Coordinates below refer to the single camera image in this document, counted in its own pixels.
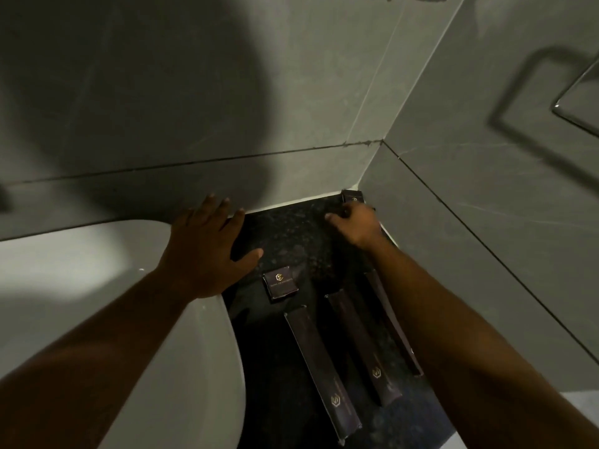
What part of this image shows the person's left hand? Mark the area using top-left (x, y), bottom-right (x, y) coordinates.
top-left (157, 194), bottom-right (264, 302)

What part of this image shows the person's right hand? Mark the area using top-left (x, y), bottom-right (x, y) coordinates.
top-left (325, 202), bottom-right (389, 251)

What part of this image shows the person's left forearm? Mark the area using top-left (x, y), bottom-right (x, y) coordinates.
top-left (0, 268), bottom-right (226, 449)

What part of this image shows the person's right forearm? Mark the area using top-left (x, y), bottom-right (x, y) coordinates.
top-left (359, 238), bottom-right (599, 449)

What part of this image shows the square dark box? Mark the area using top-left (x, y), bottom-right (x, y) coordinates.
top-left (262, 265), bottom-right (300, 303)

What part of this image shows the long dark box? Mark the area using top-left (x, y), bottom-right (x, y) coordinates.
top-left (284, 306), bottom-right (363, 440)
top-left (325, 289), bottom-right (402, 408)
top-left (363, 269), bottom-right (425, 378)

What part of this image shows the white ceramic sink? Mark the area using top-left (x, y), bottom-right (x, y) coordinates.
top-left (0, 220), bottom-right (247, 449)

